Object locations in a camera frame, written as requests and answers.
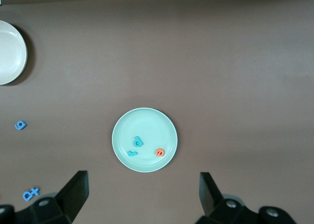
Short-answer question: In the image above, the blue foam letter with cross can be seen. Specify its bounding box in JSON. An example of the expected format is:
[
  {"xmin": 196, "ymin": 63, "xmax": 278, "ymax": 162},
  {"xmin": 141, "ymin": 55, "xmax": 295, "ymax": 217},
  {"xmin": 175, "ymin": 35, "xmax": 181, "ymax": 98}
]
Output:
[{"xmin": 22, "ymin": 186, "xmax": 41, "ymax": 201}]

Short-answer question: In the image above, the beige plate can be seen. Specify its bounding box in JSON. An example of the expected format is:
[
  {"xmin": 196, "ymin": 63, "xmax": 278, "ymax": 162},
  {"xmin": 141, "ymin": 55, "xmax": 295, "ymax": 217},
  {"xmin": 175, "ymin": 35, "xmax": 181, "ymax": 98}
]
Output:
[{"xmin": 0, "ymin": 20, "xmax": 27, "ymax": 86}]

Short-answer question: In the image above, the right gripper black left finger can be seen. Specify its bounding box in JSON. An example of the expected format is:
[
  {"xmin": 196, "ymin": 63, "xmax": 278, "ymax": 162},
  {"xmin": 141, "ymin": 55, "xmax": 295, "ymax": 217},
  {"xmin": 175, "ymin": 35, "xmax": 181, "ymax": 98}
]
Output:
[{"xmin": 17, "ymin": 170, "xmax": 88, "ymax": 224}]

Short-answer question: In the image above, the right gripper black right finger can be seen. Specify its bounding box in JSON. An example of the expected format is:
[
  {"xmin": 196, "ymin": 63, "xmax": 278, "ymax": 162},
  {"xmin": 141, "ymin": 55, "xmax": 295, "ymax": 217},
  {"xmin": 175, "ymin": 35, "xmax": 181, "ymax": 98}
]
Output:
[{"xmin": 196, "ymin": 172, "xmax": 260, "ymax": 224}]

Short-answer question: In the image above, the teal foam letter d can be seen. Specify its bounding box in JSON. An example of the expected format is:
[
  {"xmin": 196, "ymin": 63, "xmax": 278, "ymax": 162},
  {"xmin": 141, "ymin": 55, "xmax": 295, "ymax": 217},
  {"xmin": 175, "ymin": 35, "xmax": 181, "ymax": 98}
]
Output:
[{"xmin": 132, "ymin": 136, "xmax": 144, "ymax": 148}]

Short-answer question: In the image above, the mint green plate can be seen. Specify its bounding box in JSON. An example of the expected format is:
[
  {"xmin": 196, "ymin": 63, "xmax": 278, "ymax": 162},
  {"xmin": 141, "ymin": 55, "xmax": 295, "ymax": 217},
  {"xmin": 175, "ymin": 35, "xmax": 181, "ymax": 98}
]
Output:
[{"xmin": 111, "ymin": 107, "xmax": 178, "ymax": 173}]

